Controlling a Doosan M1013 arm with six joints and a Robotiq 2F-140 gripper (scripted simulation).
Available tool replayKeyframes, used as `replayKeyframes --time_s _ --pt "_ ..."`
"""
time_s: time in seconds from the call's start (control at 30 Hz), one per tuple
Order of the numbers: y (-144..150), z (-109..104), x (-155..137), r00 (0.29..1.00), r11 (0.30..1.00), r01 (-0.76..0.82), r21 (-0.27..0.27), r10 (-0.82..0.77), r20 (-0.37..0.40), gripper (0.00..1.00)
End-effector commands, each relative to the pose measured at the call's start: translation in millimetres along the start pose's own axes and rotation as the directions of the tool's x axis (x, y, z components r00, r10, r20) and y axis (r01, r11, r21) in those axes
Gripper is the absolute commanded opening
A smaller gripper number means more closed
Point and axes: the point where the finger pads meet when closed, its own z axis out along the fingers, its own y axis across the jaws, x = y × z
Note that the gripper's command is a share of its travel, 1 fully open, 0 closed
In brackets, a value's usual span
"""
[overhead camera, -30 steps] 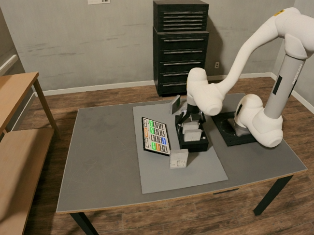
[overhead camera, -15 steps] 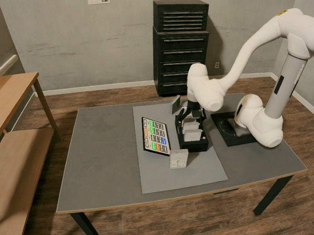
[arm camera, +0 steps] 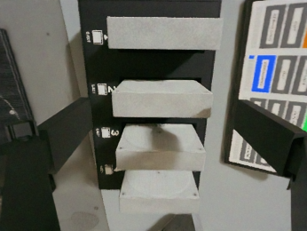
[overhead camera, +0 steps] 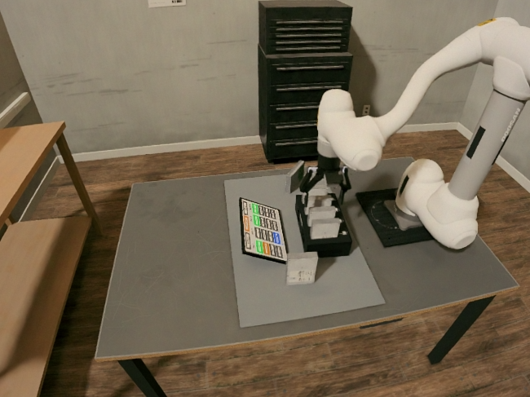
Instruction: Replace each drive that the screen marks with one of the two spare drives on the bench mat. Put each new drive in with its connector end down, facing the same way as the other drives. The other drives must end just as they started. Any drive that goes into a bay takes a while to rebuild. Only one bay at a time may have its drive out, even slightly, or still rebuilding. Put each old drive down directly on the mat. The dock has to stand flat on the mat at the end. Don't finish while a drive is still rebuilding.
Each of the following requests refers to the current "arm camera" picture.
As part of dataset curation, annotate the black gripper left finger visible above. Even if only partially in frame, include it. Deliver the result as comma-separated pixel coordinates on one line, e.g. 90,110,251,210
0,97,93,231

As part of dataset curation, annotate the white hard drive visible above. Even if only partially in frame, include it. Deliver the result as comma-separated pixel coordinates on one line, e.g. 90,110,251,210
158,212,203,231

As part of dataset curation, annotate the grey flat mat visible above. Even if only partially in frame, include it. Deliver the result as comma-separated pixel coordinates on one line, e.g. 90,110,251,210
60,0,291,231

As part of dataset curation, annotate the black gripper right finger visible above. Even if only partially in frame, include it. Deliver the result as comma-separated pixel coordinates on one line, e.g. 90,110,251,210
233,100,307,231

